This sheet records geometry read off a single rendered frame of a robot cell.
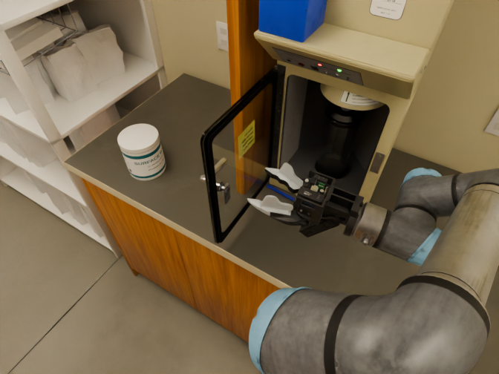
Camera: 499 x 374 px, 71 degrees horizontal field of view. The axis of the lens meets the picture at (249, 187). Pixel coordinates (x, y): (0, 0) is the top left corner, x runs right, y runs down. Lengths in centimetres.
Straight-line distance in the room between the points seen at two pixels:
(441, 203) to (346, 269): 42
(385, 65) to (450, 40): 56
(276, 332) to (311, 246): 64
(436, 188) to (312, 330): 40
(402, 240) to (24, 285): 209
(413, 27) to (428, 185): 29
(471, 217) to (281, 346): 31
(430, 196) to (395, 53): 27
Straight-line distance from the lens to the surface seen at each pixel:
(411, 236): 67
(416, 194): 72
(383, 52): 73
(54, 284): 230
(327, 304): 42
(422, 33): 77
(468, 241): 51
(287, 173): 72
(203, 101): 156
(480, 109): 133
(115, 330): 205
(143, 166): 120
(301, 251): 105
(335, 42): 74
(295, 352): 43
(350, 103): 90
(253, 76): 93
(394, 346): 38
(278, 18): 73
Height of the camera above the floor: 183
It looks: 49 degrees down
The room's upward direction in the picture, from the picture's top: straight up
